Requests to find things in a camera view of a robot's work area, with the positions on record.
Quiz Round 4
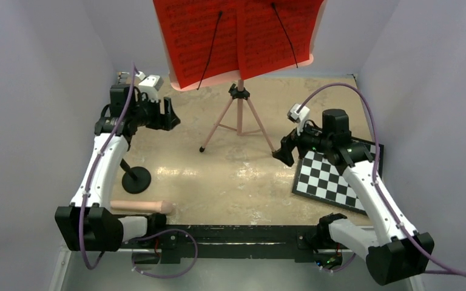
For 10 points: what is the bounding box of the black white chessboard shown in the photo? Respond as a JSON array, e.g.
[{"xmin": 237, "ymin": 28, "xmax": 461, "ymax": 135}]
[{"xmin": 292, "ymin": 151, "xmax": 366, "ymax": 215}]

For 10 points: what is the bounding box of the black microphone stand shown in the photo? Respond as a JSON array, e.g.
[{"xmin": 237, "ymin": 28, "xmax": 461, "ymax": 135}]
[{"xmin": 120, "ymin": 159, "xmax": 152, "ymax": 194}]

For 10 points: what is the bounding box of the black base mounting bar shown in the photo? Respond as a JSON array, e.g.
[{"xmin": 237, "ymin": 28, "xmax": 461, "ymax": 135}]
[{"xmin": 121, "ymin": 225, "xmax": 348, "ymax": 264}]

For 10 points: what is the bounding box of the aluminium frame rail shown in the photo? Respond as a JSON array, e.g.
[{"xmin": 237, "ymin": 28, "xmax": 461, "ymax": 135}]
[{"xmin": 50, "ymin": 72, "xmax": 130, "ymax": 291}]

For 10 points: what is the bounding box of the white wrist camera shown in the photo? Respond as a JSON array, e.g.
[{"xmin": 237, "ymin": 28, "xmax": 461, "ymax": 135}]
[
  {"xmin": 135, "ymin": 71, "xmax": 164, "ymax": 102},
  {"xmin": 287, "ymin": 103, "xmax": 310, "ymax": 136}
]

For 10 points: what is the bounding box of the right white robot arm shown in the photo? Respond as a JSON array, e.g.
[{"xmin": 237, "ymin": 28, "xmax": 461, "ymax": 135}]
[{"xmin": 272, "ymin": 104, "xmax": 434, "ymax": 286}]

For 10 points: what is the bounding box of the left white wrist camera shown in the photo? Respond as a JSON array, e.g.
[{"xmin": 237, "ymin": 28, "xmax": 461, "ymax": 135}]
[{"xmin": 135, "ymin": 71, "xmax": 164, "ymax": 102}]

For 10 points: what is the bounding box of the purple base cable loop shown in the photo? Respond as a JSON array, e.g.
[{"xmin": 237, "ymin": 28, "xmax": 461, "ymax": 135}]
[{"xmin": 131, "ymin": 229, "xmax": 199, "ymax": 280}]

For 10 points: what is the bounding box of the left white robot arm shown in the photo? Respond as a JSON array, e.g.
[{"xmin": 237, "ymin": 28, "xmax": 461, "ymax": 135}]
[{"xmin": 55, "ymin": 84, "xmax": 181, "ymax": 252}]

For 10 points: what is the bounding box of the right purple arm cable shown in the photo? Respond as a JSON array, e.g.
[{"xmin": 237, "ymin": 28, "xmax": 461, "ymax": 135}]
[{"xmin": 297, "ymin": 83, "xmax": 466, "ymax": 279}]

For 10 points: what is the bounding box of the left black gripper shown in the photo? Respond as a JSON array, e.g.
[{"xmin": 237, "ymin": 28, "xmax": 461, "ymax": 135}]
[{"xmin": 130, "ymin": 93, "xmax": 180, "ymax": 131}]

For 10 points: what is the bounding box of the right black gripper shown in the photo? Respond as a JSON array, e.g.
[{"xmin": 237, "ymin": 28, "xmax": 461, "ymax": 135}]
[{"xmin": 272, "ymin": 116, "xmax": 331, "ymax": 167}]

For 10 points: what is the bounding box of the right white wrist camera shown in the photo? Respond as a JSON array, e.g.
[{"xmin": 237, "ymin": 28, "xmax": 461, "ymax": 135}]
[{"xmin": 287, "ymin": 103, "xmax": 310, "ymax": 136}]

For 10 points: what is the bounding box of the red sheet music page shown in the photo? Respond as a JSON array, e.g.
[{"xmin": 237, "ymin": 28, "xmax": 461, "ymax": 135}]
[{"xmin": 153, "ymin": 1, "xmax": 239, "ymax": 89}]

